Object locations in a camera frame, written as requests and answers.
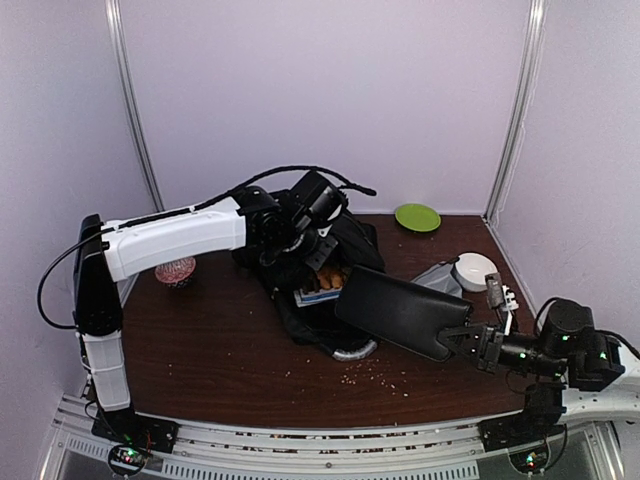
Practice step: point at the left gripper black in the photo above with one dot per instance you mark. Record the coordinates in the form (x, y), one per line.
(317, 261)

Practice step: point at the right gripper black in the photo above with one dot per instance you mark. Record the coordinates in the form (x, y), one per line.
(483, 336)

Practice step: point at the dog picture book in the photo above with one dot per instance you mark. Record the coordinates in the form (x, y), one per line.
(321, 286)

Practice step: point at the black backpack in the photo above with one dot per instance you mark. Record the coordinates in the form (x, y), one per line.
(317, 325)

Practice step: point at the grey cloth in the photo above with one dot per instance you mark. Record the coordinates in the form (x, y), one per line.
(440, 277)

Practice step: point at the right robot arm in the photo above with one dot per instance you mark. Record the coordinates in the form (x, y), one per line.
(581, 373)

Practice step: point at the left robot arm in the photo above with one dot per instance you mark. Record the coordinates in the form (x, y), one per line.
(294, 221)

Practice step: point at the white ribbed bowl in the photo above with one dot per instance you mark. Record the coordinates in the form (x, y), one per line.
(470, 271)

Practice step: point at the green plate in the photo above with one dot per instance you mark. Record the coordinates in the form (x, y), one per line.
(417, 218)

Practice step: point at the patterned pink bowl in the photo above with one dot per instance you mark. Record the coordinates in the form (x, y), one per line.
(177, 273)

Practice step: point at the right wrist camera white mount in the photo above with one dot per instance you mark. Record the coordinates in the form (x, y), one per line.
(501, 299)

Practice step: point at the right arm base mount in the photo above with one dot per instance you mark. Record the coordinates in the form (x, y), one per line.
(532, 449)

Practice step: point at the front aluminium rail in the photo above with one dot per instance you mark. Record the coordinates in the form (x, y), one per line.
(203, 450)

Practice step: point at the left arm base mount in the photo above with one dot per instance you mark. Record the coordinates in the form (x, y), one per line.
(131, 452)

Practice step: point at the right aluminium frame post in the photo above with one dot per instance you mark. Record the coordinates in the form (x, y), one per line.
(523, 94)

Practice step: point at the aluminium frame post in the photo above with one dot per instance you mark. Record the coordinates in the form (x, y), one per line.
(132, 113)
(523, 94)

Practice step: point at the left aluminium frame post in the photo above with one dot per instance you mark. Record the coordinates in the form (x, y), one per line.
(132, 113)

